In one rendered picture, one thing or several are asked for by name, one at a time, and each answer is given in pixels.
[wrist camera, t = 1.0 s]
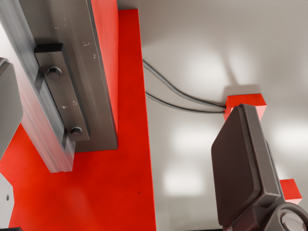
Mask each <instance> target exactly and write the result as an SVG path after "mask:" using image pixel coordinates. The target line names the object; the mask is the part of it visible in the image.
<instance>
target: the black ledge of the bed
mask: <svg viewBox="0 0 308 231"><path fill-rule="evenodd" d="M18 1H19V3H20V6H21V8H22V11H23V13H24V16H25V18H26V20H27V23H28V26H29V28H30V31H31V33H32V36H33V38H34V41H35V43H36V45H38V44H59V43H63V44H64V47H65V50H66V54H67V57H68V60H69V63H70V66H71V70H72V73H73V76H74V79H75V82H76V85H77V89H78V92H79V95H80V98H81V102H82V105H83V108H84V111H85V115H86V118H87V120H88V124H89V127H90V131H91V138H90V140H84V141H75V143H76V146H75V153H79V152H91V151H103V150H115V149H118V136H117V131H116V125H115V120H114V115H113V110H112V105H111V100H110V94H109V90H108V85H107V80H106V75H105V69H104V64H103V59H102V54H101V49H100V45H99V38H98V33H97V28H96V24H95V19H94V13H93V8H92V3H91V0H18Z"/></svg>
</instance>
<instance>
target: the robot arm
mask: <svg viewBox="0 0 308 231"><path fill-rule="evenodd" d="M22 118H23V108H22V102H21V97H20V93H19V88H18V83H17V77H16V73H15V68H14V65H13V64H12V63H10V62H9V60H8V59H7V58H2V57H0V161H1V159H2V157H3V155H4V153H5V151H6V149H7V147H8V145H9V144H10V142H11V140H12V138H13V136H14V134H15V132H16V130H17V128H18V126H19V124H20V123H21V121H22ZM211 158H212V167H213V175H214V188H215V197H216V206H217V215H218V222H219V225H220V226H222V228H223V231H308V213H307V212H306V211H305V210H304V209H303V208H302V207H300V206H298V205H297V204H295V203H291V202H286V201H285V197H284V194H283V191H282V187H281V183H280V180H279V177H278V173H277V170H276V166H275V163H274V159H273V156H272V152H271V149H270V145H269V143H268V141H267V140H266V139H265V138H264V133H263V130H262V127H261V123H260V119H259V116H258V112H257V109H256V106H254V105H249V104H243V103H240V104H239V105H238V106H234V108H233V110H232V111H231V113H230V114H229V116H228V118H227V120H226V121H225V123H224V125H223V127H222V128H221V130H220V132H219V133H218V135H217V137H216V139H215V140H214V142H213V144H212V146H211Z"/></svg>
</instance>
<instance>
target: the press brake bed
mask: <svg viewBox="0 0 308 231"><path fill-rule="evenodd" d="M91 3H92V8H93V14H94V19H95V24H96V28H97V33H98V38H99V45H100V49H101V54H102V59H103V64H104V70H105V75H106V80H107V85H108V90H109V94H110V100H111V105H112V110H113V115H114V120H115V126H116V131H117V136H118V66H119V17H118V4H117V0H91Z"/></svg>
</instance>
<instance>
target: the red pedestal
mask: <svg viewBox="0 0 308 231"><path fill-rule="evenodd" d="M240 103H243V104H248V105H254V106H255V107H256V109H257V112H258V116H259V119H260V121H261V118H262V116H263V113H264V111H265V109H266V106H267V104H266V102H265V100H264V98H263V96H262V94H261V93H259V94H246V95H233V96H227V100H226V103H225V106H226V110H224V111H225V114H223V116H224V119H225V121H226V120H227V118H228V116H229V114H230V113H231V111H232V110H233V108H234V106H238V105H239V104H240ZM280 184H281V187H282V191H283V194H284V197H285V201H286V202H291V203H294V204H298V203H299V202H300V201H301V200H302V196H301V194H300V192H299V190H298V188H297V185H296V183H295V181H294V179H284V180H280Z"/></svg>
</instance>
